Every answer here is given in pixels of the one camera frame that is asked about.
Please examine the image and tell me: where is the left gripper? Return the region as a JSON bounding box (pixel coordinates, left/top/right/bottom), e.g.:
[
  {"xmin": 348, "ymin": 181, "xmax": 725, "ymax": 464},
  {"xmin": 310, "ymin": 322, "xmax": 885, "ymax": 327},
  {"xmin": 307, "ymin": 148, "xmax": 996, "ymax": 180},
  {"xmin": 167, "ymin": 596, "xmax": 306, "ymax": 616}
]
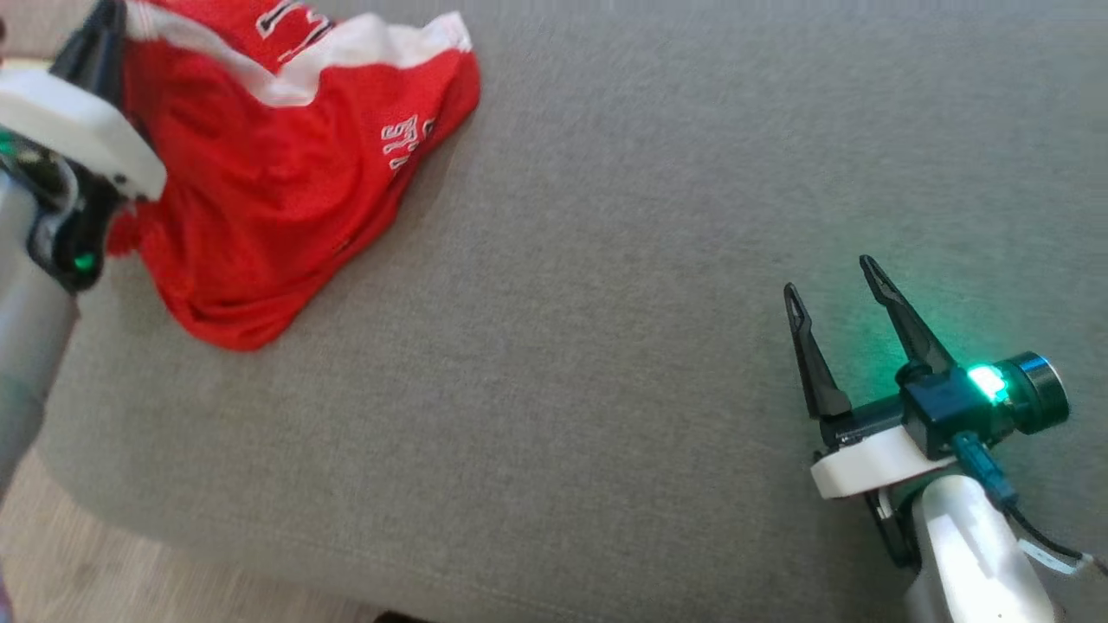
[{"xmin": 0, "ymin": 0, "xmax": 168, "ymax": 293}]

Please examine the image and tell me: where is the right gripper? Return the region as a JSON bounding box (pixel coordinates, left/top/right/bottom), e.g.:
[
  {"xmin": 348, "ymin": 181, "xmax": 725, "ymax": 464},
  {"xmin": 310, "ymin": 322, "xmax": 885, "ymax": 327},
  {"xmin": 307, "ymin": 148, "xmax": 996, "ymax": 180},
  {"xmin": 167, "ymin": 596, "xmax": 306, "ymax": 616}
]
[{"xmin": 783, "ymin": 255, "xmax": 957, "ymax": 568}]

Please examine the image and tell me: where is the red Bulls basketball jersey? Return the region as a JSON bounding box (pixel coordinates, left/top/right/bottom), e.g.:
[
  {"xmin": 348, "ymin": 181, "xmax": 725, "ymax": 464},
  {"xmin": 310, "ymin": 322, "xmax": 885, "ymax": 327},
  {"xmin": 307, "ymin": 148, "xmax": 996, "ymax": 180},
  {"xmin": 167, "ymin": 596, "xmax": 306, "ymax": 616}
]
[{"xmin": 106, "ymin": 0, "xmax": 482, "ymax": 352}]

